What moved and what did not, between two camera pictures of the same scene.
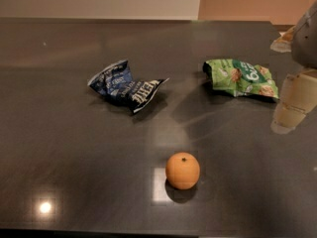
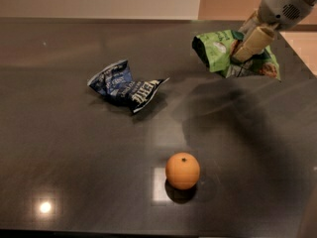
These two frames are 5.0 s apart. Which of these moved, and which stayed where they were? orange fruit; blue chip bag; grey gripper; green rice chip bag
Moved: grey gripper; green rice chip bag
Stayed: orange fruit; blue chip bag
